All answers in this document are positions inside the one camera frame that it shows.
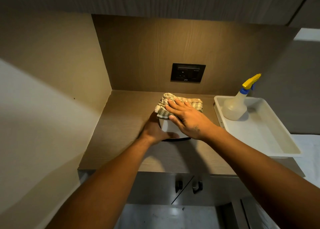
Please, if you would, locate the person's left forearm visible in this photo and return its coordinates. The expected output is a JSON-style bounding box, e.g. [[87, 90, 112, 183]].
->
[[45, 136, 153, 229]]

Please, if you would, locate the person's left hand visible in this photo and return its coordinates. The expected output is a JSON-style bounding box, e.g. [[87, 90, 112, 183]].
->
[[138, 111, 180, 146]]

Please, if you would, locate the spray bottle with yellow trigger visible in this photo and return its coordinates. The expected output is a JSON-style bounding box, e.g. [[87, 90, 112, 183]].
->
[[221, 73, 262, 121]]

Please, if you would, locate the black wall socket plate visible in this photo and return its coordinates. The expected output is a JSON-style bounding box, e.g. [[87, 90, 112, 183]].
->
[[170, 63, 206, 83]]

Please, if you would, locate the white electric kettle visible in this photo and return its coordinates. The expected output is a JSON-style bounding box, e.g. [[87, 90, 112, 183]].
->
[[158, 118, 191, 142]]

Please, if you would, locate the wooden overhead cabinet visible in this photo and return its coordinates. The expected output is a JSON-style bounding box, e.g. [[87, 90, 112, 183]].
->
[[0, 0, 320, 29]]

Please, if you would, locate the person's right forearm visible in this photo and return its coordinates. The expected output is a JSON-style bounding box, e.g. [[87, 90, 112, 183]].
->
[[204, 129, 320, 229]]

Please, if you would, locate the checkered green cleaning cloth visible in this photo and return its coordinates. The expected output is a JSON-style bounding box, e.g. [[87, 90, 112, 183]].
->
[[154, 93, 203, 119]]

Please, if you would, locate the person's right hand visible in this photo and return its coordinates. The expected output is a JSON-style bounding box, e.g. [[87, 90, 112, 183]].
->
[[165, 98, 218, 142]]

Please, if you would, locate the grey cabinet door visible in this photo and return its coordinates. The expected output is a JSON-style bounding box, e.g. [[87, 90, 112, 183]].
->
[[126, 172, 195, 205], [171, 176, 252, 207]]

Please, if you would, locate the white plastic tray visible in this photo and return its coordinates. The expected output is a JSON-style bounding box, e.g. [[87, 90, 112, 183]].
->
[[214, 95, 302, 159]]

